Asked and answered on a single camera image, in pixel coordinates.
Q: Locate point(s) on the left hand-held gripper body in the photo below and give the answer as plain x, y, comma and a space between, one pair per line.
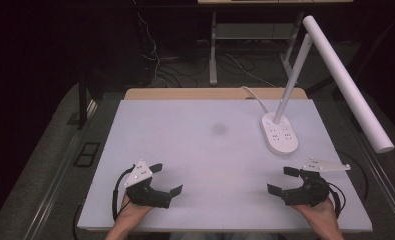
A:
144, 193

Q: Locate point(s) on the metal floor rail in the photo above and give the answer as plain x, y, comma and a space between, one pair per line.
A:
56, 173
381, 180

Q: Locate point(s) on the black rectangular floor frame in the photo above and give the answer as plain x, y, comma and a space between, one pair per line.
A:
86, 154

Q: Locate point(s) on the white metal-legged desk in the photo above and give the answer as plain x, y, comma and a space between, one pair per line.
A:
215, 50

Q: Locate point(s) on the black metal stand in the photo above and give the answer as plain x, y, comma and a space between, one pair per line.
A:
82, 103

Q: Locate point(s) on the person's right hand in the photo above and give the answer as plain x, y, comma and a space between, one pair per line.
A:
318, 211

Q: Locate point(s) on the white desk lamp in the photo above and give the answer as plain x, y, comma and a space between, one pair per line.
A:
345, 83

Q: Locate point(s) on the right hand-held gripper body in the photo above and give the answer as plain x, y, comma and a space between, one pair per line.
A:
310, 190

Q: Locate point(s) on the person's left hand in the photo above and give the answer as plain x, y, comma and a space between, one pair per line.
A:
131, 210

